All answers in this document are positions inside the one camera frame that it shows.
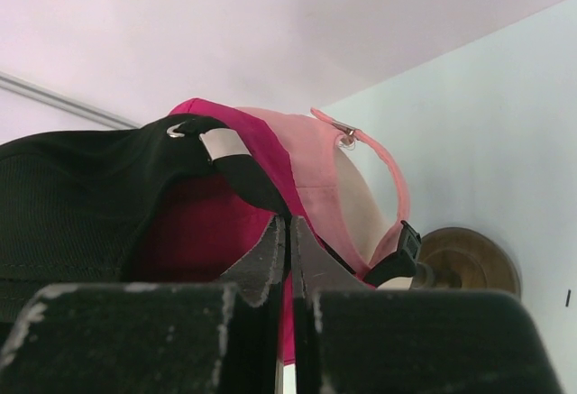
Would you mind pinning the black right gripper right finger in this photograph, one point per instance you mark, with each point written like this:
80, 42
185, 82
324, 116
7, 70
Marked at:
350, 338

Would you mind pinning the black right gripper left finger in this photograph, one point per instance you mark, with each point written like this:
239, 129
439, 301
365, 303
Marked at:
218, 337

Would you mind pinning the magenta mesh cap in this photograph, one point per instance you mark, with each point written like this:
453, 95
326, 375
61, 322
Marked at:
202, 228

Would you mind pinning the pink sport cap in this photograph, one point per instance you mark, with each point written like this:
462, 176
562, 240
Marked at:
335, 195

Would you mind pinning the black cap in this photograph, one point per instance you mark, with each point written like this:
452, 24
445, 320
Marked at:
75, 205

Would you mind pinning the wooden mannequin head stand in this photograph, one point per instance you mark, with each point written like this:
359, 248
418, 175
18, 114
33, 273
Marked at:
452, 258

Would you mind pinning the left aluminium frame post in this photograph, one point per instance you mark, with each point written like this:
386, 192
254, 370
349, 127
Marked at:
45, 96

